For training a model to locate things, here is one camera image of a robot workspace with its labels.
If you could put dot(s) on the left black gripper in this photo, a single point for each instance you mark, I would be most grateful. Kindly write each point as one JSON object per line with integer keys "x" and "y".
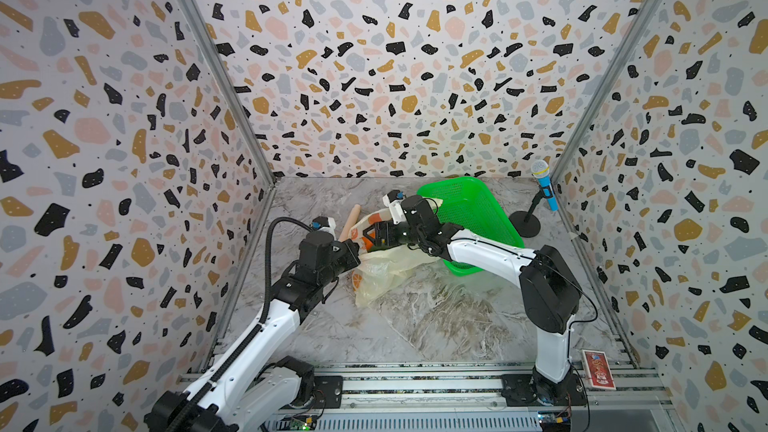
{"x": 350, "y": 255}

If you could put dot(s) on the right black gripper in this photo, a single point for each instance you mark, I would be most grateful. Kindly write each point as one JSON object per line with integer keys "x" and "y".
{"x": 377, "y": 234}

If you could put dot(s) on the cream plastic bag orange print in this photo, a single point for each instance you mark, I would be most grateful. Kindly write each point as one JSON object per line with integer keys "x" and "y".
{"x": 381, "y": 271}

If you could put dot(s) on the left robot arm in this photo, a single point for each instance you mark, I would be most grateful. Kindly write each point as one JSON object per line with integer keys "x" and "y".
{"x": 258, "y": 336}

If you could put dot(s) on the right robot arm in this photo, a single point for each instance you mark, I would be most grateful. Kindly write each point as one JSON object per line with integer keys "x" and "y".
{"x": 472, "y": 233}

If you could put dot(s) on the wooden rolling pin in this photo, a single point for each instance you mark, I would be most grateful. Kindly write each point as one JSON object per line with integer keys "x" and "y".
{"x": 351, "y": 220}

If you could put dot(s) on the green plastic basket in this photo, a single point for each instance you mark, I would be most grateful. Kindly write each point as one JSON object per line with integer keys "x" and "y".
{"x": 467, "y": 201}

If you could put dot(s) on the black microphone stand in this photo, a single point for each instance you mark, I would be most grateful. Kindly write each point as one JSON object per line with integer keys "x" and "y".
{"x": 524, "y": 221}

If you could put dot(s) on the blue toy microphone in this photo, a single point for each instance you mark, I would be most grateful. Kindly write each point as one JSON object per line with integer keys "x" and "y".
{"x": 541, "y": 172}

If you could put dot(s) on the red card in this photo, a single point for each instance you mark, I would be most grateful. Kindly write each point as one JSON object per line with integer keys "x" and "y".
{"x": 598, "y": 370}

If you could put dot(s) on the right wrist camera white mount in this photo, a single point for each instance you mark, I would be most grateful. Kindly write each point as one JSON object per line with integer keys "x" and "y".
{"x": 393, "y": 201}

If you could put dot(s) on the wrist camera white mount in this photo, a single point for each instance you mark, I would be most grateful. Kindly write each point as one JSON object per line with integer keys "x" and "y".
{"x": 393, "y": 201}
{"x": 324, "y": 224}

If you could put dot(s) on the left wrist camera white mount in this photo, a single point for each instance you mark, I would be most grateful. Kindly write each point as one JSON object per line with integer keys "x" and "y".
{"x": 324, "y": 224}

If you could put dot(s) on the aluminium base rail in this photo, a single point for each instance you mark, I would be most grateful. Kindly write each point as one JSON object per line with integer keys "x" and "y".
{"x": 439, "y": 397}

